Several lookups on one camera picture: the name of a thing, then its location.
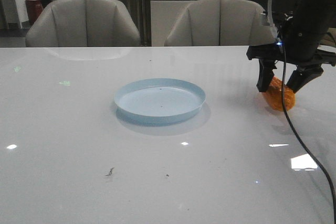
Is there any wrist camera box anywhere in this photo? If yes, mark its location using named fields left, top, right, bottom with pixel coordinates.
left=260, top=11, right=280, bottom=42

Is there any red bin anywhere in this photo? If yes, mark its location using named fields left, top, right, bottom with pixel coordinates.
left=25, top=0, right=43, bottom=25

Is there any right beige upholstered chair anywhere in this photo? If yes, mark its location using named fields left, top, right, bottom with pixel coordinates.
left=164, top=0, right=275, bottom=46

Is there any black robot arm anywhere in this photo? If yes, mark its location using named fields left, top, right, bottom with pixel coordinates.
left=247, top=0, right=335, bottom=92

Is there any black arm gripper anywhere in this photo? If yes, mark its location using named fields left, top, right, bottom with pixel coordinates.
left=247, top=15, right=335, bottom=93

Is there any black cable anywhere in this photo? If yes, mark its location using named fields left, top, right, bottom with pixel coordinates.
left=280, top=35, right=336, bottom=224

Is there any white cable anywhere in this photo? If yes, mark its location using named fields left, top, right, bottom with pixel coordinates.
left=267, top=0, right=278, bottom=29

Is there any left beige upholstered chair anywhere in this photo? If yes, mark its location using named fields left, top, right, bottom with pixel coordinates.
left=25, top=0, right=141, bottom=47

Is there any small debris scrap on table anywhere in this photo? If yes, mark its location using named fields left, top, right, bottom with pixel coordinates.
left=105, top=167, right=114, bottom=177

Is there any orange corn cob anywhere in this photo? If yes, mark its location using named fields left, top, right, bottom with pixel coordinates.
left=262, top=77, right=296, bottom=111

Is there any light blue round plate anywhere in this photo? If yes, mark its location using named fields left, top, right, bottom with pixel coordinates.
left=114, top=78, right=206, bottom=125

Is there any beige upholstered chair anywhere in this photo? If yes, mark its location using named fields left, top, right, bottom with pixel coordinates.
left=25, top=0, right=141, bottom=47
left=164, top=0, right=275, bottom=46

